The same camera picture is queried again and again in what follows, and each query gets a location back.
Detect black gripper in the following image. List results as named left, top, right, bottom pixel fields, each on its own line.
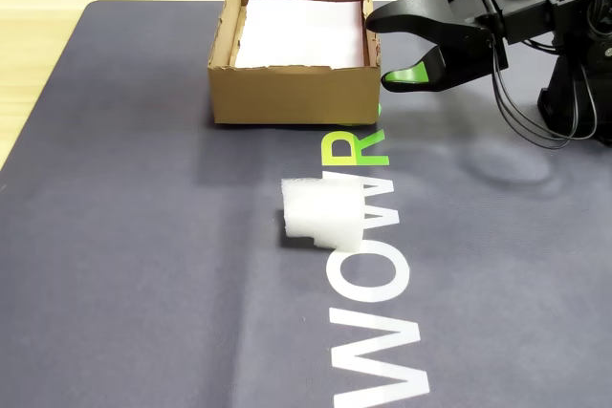
left=365, top=0, right=558, bottom=96

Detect white foam block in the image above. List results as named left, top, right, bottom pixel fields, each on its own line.
left=280, top=177, right=365, bottom=252

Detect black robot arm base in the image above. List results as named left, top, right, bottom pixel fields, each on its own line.
left=536, top=52, right=612, bottom=147

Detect white sheet lining box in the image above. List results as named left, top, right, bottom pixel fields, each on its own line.
left=233, top=0, right=367, bottom=70

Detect brown cardboard box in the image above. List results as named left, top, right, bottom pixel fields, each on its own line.
left=207, top=0, right=383, bottom=126

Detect grey mat with WOW print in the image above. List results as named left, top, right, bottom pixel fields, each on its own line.
left=0, top=0, right=612, bottom=408

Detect long black looping cable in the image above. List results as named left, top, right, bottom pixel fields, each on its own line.
left=492, top=34, right=594, bottom=142
left=489, top=34, right=600, bottom=150

